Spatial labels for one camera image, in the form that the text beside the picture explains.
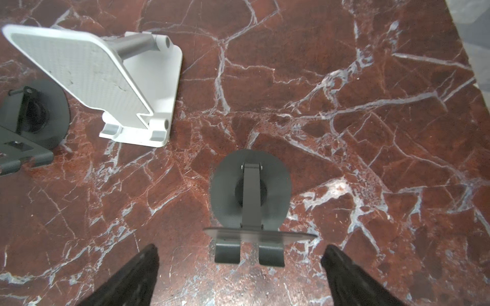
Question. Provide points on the black round-base phone stand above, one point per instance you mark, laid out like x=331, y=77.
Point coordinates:
x=34, y=121

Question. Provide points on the white phone stand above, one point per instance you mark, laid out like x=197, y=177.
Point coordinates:
x=133, y=80

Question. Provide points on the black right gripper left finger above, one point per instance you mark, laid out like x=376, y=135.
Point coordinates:
x=133, y=284

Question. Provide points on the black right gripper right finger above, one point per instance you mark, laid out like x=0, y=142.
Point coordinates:
x=350, y=285

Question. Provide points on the grey round-base phone stand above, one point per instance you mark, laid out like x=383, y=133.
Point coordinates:
x=250, y=196

